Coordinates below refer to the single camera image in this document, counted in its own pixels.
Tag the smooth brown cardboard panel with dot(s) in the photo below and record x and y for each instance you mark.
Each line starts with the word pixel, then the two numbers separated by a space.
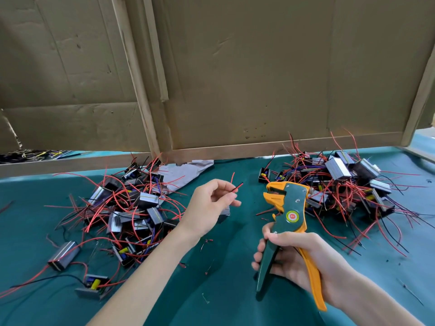
pixel 292 64

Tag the creased brown cardboard panel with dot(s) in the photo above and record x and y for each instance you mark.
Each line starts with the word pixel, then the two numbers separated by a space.
pixel 61 64

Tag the thin wooden strip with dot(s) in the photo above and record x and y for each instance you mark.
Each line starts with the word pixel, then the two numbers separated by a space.
pixel 156 51

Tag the long wooden bottom rail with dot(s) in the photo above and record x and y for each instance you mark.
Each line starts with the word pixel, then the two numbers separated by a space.
pixel 285 147

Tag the wooden corner post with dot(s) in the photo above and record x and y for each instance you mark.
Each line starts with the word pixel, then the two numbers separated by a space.
pixel 418 98

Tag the crumpled grey plastic bag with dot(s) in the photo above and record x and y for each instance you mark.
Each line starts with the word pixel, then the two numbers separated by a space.
pixel 183 174

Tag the person's right hand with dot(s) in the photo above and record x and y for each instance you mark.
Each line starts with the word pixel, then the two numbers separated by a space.
pixel 312 261

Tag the person's left forearm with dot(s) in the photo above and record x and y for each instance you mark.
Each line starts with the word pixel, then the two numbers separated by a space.
pixel 139 285

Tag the short wooden bottom rail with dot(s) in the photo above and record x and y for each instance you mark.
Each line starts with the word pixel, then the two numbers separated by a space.
pixel 68 166

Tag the wide wooden post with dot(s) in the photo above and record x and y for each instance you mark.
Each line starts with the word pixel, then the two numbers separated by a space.
pixel 138 78

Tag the person's left hand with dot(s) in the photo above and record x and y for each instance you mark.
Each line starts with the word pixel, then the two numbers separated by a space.
pixel 204 210

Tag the person's right forearm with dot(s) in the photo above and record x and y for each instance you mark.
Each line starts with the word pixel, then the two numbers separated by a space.
pixel 380 305

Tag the flat grey board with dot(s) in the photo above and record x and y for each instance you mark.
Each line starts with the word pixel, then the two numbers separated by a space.
pixel 421 146

